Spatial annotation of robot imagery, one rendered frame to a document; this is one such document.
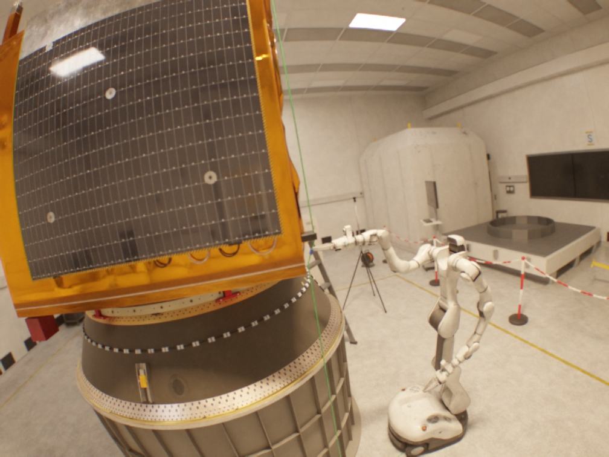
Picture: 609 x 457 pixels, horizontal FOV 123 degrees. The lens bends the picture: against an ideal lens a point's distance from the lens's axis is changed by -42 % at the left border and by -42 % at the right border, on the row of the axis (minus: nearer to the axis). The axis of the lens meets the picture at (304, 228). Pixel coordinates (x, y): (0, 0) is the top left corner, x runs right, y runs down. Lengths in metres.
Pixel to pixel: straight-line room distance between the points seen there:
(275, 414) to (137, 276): 0.98
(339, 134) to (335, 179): 1.61
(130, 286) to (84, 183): 0.50
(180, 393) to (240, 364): 0.34
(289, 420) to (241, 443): 0.30
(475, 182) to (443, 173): 1.27
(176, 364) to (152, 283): 0.43
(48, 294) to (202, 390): 0.93
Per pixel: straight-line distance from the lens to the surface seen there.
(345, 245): 1.61
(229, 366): 1.46
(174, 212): 1.16
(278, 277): 1.22
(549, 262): 5.32
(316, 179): 9.70
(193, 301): 1.42
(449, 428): 2.41
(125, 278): 1.34
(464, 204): 8.35
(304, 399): 1.72
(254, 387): 1.48
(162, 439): 1.72
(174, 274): 1.26
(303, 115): 9.99
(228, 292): 1.43
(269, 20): 1.48
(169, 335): 1.49
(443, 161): 7.88
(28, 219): 1.60
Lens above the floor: 2.12
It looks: 8 degrees down
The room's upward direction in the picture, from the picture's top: 9 degrees counter-clockwise
